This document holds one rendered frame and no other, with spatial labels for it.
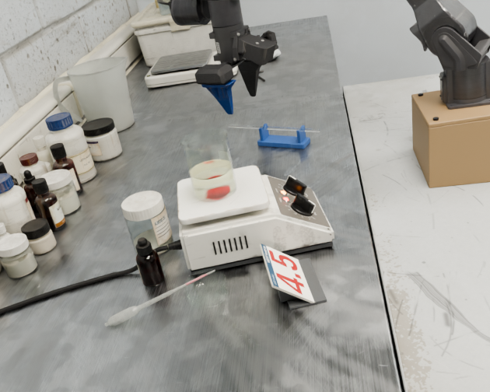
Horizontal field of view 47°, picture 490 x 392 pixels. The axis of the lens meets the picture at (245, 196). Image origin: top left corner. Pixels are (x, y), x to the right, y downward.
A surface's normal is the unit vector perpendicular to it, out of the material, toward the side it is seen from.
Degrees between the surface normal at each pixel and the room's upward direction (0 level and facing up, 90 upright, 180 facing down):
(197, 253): 90
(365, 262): 0
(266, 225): 90
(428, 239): 0
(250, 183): 0
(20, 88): 90
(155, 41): 94
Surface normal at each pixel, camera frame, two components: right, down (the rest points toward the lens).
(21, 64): 0.98, -0.11
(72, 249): -0.17, -0.86
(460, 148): -0.08, 0.49
